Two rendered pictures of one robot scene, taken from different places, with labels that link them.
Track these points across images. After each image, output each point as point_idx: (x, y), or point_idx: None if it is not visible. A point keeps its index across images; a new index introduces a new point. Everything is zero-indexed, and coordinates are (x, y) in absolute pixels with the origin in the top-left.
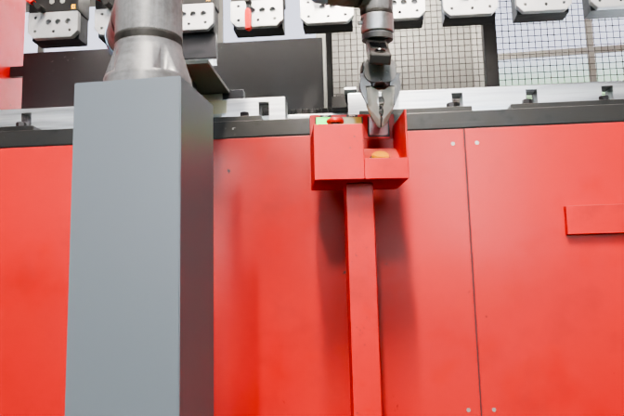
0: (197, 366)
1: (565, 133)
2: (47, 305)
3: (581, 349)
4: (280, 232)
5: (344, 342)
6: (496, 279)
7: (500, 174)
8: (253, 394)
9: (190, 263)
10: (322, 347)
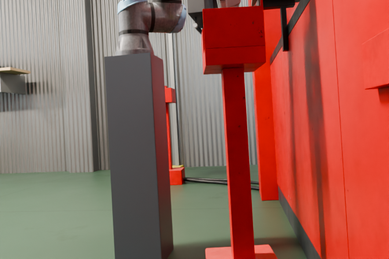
0: (132, 178)
1: None
2: (283, 137)
3: None
4: (301, 96)
5: (315, 187)
6: (349, 147)
7: (344, 11)
8: (304, 210)
9: (121, 134)
10: (312, 188)
